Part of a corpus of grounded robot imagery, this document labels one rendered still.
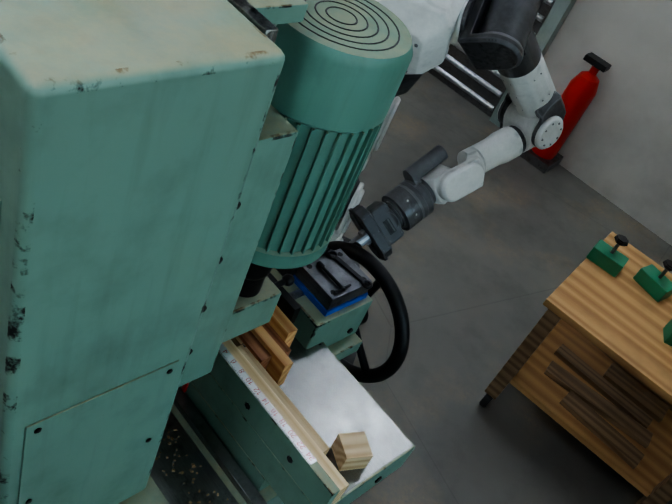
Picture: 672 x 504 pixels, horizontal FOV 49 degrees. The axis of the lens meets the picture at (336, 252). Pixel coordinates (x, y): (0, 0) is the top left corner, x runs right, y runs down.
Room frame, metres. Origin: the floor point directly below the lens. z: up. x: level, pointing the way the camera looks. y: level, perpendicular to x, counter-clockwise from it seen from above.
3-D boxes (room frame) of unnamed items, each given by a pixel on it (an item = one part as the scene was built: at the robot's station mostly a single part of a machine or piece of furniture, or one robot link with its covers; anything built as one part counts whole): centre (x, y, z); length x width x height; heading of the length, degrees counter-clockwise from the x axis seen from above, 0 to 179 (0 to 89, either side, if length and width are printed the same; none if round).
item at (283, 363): (0.81, 0.10, 0.93); 0.25 x 0.02 x 0.06; 59
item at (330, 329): (0.93, 0.00, 0.91); 0.15 x 0.14 x 0.09; 59
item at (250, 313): (0.75, 0.11, 1.00); 0.14 x 0.07 x 0.09; 149
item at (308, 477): (0.73, 0.12, 0.93); 0.60 x 0.02 x 0.06; 59
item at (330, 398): (0.86, 0.05, 0.87); 0.61 x 0.30 x 0.06; 59
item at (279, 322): (0.83, 0.07, 0.94); 0.15 x 0.02 x 0.07; 59
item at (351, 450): (0.68, -0.14, 0.92); 0.04 x 0.04 x 0.04; 34
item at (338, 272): (0.93, 0.00, 0.99); 0.13 x 0.11 x 0.06; 59
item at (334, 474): (0.75, 0.11, 0.92); 0.60 x 0.02 x 0.05; 59
